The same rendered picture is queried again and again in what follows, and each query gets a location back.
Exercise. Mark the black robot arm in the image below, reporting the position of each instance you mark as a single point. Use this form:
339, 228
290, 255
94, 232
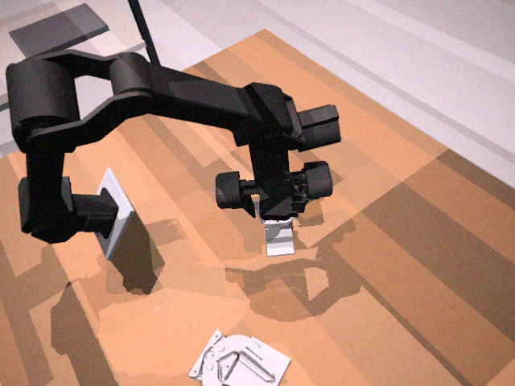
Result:
45, 124

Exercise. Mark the white rectangular block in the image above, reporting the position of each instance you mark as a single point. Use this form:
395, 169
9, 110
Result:
279, 241

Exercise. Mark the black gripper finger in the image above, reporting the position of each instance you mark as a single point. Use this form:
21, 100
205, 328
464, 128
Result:
307, 195
248, 205

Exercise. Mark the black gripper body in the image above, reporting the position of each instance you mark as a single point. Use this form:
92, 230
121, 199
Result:
314, 177

